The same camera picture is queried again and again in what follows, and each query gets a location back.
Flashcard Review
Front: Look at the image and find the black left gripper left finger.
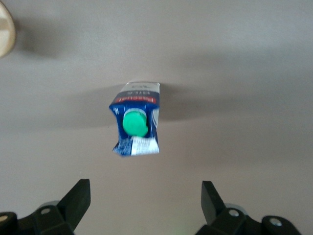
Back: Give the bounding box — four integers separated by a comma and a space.
0, 179, 91, 235

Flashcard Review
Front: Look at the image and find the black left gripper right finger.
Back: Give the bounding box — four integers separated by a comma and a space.
195, 181, 303, 235

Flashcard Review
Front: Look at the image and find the blue white milk carton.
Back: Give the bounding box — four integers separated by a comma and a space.
109, 82, 161, 157

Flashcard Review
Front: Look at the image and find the brown table cover sheet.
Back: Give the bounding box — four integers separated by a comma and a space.
0, 0, 313, 235

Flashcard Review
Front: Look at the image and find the wooden mug tree stand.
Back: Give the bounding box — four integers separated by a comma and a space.
0, 2, 17, 59

